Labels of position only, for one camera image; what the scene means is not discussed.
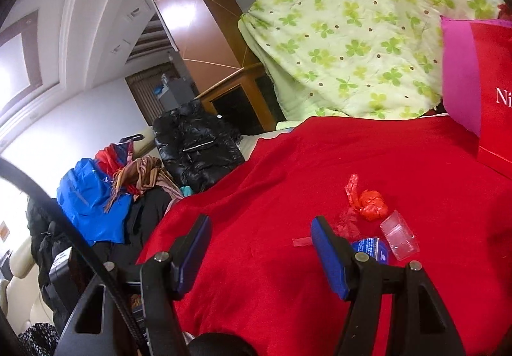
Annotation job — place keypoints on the clear plastic box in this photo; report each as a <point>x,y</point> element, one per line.
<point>403,244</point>

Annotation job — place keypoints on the blue white medicine box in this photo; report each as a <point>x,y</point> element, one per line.
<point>374,247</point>

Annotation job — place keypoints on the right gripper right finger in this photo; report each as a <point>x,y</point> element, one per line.
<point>420,324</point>

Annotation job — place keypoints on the red plastic bag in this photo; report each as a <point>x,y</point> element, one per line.
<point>369,204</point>

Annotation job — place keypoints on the striped brown scarf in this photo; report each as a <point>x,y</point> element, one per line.
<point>143,174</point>

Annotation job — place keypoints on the red fleece blanket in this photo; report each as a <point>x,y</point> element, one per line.
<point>254,282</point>

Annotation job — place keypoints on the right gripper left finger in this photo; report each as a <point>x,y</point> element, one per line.
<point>96,327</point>

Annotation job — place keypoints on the red paper gift bag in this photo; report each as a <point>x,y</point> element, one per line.
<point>493,51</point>

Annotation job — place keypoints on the green clover quilt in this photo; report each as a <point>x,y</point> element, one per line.
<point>379,59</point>

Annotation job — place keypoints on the magenta pillow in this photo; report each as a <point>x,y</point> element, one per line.
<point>460,71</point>

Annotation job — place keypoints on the blue garment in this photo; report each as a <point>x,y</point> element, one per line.
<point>83,194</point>

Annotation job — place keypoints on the black puffer jacket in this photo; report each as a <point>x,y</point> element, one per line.
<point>196,147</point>

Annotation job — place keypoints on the wooden cabinet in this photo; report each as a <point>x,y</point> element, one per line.
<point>241,102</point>

